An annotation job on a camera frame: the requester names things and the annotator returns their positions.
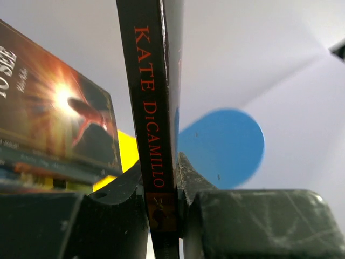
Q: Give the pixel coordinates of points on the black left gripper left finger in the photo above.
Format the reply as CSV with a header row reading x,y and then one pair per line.
x,y
110,223

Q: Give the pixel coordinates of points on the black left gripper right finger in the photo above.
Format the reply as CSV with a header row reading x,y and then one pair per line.
x,y
259,223

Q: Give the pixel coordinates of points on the Little Women book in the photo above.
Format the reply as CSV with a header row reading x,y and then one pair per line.
x,y
27,162

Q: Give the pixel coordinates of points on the Three Days to See book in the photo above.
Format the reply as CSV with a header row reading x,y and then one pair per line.
x,y
50,109

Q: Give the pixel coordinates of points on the orange Leonard Tolane book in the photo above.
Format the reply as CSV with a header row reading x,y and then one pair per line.
x,y
151,33

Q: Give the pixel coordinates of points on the A Tale of Two Cities book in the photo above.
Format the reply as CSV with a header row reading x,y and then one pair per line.
x,y
21,177

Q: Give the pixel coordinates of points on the blue yellow wooden bookshelf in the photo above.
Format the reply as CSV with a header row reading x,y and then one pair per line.
x,y
225,147

